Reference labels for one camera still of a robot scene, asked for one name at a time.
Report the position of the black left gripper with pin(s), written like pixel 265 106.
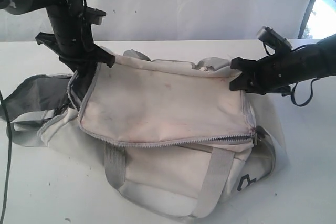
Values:
pixel 76 49

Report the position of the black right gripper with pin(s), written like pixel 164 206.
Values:
pixel 270 74

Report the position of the white grey duffel bag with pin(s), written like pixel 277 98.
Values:
pixel 170 136

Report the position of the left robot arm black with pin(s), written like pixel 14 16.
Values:
pixel 59 11

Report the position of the right robot arm black grey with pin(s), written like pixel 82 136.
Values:
pixel 315 60

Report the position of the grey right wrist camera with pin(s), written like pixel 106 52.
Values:
pixel 272 39

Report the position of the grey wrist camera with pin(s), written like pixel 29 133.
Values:
pixel 272 39
pixel 94 16

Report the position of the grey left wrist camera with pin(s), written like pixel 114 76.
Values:
pixel 94 16

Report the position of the black window frame post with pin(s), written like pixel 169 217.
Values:
pixel 306 18

